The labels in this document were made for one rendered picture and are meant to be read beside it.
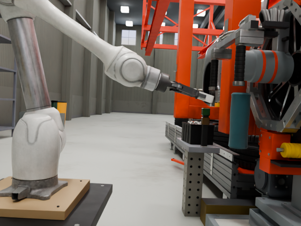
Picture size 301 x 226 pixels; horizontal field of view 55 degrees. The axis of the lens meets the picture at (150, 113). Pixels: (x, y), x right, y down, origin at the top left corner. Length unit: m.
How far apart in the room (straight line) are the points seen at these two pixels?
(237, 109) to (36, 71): 0.89
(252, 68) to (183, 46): 2.43
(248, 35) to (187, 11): 2.66
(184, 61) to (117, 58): 2.71
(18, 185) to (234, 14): 1.36
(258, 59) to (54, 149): 0.86
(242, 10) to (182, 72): 1.94
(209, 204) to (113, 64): 1.05
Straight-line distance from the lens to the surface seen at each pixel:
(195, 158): 1.80
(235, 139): 1.41
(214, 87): 1.43
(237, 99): 1.40
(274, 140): 1.32
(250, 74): 1.28
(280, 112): 1.54
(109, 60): 0.96
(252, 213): 1.59
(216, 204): 1.74
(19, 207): 1.02
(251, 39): 1.14
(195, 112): 3.62
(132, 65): 0.91
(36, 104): 1.28
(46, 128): 1.08
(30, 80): 1.28
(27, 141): 1.07
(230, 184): 1.88
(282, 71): 1.32
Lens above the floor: 0.66
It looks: 2 degrees down
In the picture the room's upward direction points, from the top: 3 degrees clockwise
